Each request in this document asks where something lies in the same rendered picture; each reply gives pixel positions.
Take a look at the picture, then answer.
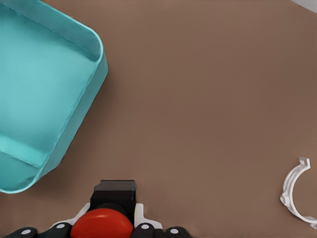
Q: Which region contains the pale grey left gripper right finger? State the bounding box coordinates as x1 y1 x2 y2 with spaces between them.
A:
133 202 192 238

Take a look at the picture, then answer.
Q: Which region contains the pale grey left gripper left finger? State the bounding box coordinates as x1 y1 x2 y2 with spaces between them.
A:
1 202 91 238

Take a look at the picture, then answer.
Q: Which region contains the red button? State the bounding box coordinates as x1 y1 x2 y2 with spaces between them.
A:
70 179 138 238

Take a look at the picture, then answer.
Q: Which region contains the blue storage box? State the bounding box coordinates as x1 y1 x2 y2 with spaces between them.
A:
0 0 109 194

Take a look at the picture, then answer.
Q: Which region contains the white curved plastic clamp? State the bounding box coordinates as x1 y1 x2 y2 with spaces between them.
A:
279 156 317 230

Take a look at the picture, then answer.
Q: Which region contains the silver frame post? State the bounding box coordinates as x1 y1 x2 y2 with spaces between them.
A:
291 0 317 13

